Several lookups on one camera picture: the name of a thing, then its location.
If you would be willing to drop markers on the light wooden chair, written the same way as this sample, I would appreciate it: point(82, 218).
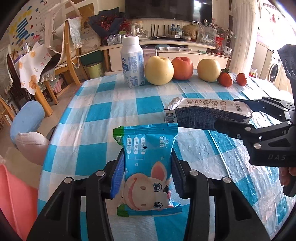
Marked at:
point(63, 43)

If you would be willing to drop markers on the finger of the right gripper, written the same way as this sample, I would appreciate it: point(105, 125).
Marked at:
point(250, 133)
point(280, 109)

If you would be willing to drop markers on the cream lace curtain column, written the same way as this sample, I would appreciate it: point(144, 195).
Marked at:
point(245, 26)

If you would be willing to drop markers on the yellow pear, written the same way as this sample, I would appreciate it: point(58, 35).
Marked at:
point(158, 70)
point(208, 70)

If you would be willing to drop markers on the dark blue silver packet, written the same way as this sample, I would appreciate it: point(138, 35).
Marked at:
point(200, 113)

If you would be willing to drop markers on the white electric kettle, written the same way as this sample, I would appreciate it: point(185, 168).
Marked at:
point(136, 29)

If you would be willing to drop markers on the white washing machine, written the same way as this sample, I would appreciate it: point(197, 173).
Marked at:
point(274, 67)

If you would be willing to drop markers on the white upright milk bottle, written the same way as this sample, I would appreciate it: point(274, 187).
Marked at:
point(132, 59)

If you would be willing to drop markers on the black wifi router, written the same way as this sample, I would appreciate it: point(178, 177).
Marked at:
point(159, 32)

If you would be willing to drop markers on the plain tangerine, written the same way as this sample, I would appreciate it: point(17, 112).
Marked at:
point(241, 79)

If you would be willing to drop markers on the far wooden chair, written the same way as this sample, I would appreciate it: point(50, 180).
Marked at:
point(7, 114)

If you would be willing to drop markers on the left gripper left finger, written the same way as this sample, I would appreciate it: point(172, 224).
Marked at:
point(60, 217)

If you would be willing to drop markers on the tangerine with leaf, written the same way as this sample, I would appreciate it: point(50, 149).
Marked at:
point(224, 78)

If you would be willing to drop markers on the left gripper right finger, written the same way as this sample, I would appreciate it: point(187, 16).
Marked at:
point(235, 219)

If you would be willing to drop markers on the grey cushion seat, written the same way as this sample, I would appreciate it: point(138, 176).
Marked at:
point(33, 146)

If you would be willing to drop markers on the dark wooden chair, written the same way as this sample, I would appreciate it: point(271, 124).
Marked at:
point(19, 94)

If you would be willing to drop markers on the blue round stool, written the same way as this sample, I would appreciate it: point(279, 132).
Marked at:
point(27, 120)

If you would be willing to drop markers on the pink plastic trash bucket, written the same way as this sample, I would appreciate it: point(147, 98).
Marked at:
point(18, 206)

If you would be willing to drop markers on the red apple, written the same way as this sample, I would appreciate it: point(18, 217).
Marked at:
point(183, 68)

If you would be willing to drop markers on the dining table orange cloth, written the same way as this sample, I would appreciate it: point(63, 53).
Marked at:
point(30, 67)

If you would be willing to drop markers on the green waste bin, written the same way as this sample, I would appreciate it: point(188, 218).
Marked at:
point(95, 70)

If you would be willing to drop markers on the pink storage box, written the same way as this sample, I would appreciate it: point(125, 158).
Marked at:
point(149, 52)

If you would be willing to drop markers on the cream TV cabinet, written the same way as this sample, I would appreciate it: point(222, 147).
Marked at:
point(165, 48)

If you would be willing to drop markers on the right yellow pear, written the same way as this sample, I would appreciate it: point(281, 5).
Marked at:
point(208, 70)

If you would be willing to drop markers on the black flat television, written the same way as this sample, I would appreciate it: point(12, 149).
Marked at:
point(185, 10)

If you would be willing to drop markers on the dark blue flower bouquet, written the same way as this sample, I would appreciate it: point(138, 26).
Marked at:
point(109, 22)

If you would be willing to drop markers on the person's right hand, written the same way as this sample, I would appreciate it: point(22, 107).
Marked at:
point(285, 175)

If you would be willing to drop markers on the blue cartoon dog packet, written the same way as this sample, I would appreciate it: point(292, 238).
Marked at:
point(147, 177)

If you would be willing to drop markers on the clear plastic bag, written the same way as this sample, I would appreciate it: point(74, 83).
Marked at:
point(206, 34)

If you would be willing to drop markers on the left yellow pear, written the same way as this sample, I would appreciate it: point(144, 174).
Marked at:
point(158, 70)

